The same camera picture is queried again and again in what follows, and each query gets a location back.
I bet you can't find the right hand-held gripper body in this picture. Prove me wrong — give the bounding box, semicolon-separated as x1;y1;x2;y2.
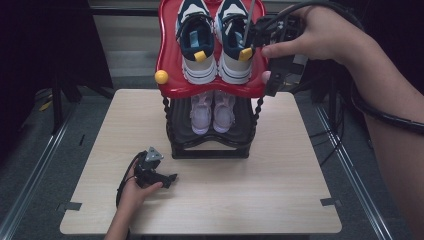
244;0;309;98

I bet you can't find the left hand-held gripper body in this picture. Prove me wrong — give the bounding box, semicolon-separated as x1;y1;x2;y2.
134;146;164;188

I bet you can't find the navy and white sneaker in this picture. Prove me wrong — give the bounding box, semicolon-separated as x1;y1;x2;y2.
214;0;257;85
175;0;219;85

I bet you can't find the lilac sneaker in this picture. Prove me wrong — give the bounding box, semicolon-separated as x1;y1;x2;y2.
212;90;237;134
189;91;214;136

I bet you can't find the red and black shoe rack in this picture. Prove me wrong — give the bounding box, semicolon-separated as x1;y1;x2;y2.
154;0;275;160

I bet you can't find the person's left hand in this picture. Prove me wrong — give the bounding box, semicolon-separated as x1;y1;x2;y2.
118;163;164;211

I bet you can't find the person's right hand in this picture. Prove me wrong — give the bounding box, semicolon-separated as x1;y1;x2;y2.
261;5;363;64

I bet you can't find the grey tape piece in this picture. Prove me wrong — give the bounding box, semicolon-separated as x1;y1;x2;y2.
319;197;343;208
64;201;83;212

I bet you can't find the dark metal stand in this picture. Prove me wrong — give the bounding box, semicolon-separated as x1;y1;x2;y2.
49;74;66;136

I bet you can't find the black curtain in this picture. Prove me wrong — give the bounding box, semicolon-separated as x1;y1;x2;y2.
0;0;114;164
299;0;424;208

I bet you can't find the yellow tape strip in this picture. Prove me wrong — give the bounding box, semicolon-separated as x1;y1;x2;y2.
38;99;54;113

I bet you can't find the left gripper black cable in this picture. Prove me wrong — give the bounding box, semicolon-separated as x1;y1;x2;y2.
115;151;148;240

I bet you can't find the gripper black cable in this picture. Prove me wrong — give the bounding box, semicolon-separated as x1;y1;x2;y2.
115;151;148;240
263;0;424;136

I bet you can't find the metal floor rail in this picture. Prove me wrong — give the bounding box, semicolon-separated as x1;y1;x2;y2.
0;99;79;240
314;103;394;240

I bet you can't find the black floor cable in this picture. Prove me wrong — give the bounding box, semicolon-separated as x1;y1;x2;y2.
308;96;346;168

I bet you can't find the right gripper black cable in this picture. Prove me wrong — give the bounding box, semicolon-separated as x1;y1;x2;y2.
263;0;424;136

